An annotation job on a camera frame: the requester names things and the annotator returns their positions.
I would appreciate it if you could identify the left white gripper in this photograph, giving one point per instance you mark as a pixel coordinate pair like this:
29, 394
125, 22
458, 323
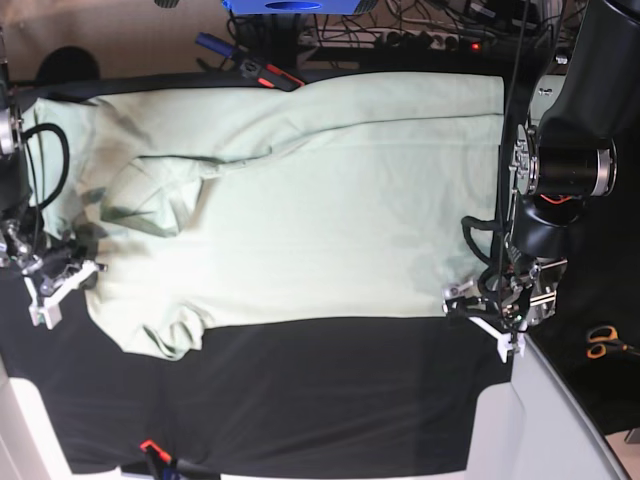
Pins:
468, 300

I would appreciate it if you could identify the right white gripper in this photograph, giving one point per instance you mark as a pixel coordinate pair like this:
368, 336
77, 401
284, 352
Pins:
50, 277

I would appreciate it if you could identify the light green T-shirt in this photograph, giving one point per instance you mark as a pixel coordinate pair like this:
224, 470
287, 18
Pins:
241, 206

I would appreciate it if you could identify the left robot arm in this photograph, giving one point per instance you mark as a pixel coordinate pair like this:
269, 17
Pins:
549, 172

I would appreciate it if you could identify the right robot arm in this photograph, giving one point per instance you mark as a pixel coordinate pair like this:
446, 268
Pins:
22, 223

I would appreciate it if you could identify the black table cloth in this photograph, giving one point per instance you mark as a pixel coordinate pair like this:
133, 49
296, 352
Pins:
345, 397

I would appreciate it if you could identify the white foam block right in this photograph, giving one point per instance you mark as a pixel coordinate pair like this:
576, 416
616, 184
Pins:
532, 427

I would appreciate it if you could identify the white foam block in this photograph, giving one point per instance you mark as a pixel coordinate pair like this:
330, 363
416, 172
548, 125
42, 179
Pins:
532, 427
29, 446

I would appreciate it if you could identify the white foam block left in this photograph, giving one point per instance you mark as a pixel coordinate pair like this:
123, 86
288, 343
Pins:
29, 446

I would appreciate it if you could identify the red black clamp bottom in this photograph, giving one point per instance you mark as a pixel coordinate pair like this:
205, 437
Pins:
163, 466

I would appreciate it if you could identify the red black clamp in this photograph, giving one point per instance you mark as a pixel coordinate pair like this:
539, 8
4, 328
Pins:
163, 466
270, 76

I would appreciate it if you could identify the white power strip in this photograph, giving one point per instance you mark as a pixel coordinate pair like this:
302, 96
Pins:
416, 40

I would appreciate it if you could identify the red black clamp top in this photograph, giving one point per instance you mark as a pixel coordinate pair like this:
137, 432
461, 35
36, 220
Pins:
270, 76

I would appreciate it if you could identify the blue box top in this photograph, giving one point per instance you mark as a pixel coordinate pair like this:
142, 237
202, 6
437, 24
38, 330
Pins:
327, 7

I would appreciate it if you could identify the orange handled scissors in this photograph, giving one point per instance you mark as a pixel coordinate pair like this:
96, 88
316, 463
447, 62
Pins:
604, 340

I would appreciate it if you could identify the blue handled tool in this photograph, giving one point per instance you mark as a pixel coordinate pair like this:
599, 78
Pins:
215, 44

